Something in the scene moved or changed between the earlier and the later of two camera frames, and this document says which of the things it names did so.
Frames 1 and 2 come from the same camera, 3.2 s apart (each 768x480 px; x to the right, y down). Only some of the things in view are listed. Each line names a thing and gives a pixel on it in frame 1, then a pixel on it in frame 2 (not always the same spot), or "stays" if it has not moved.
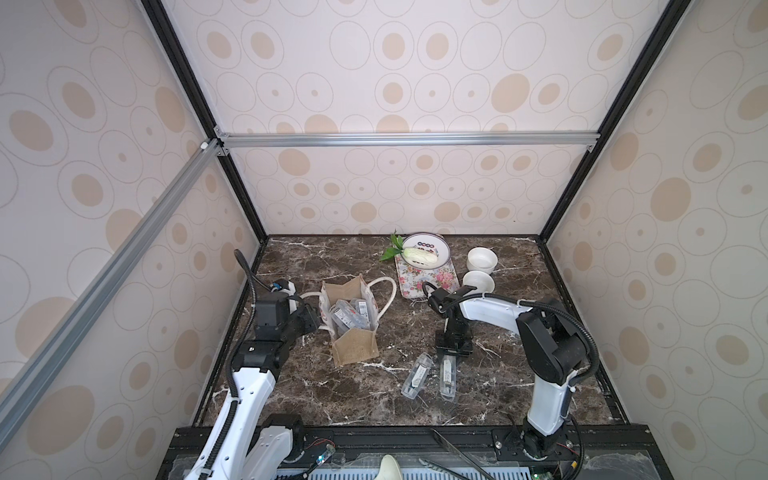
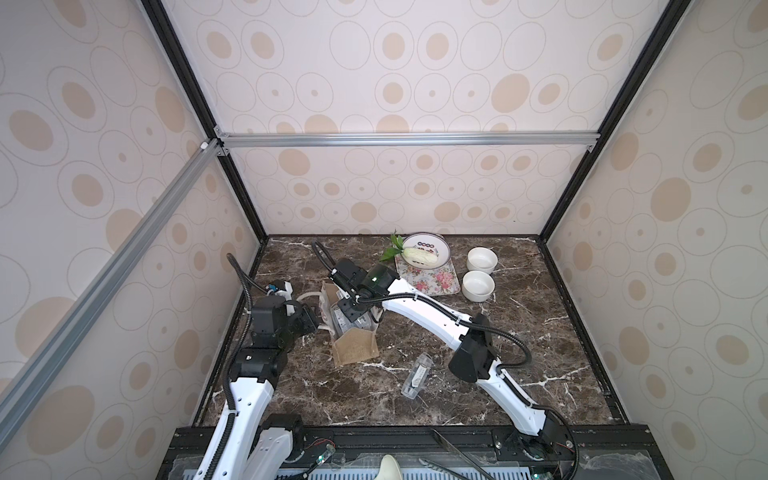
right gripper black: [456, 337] -> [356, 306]
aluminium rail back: [226, 137] stays
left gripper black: [311, 316] stays
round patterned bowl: [426, 250] stays
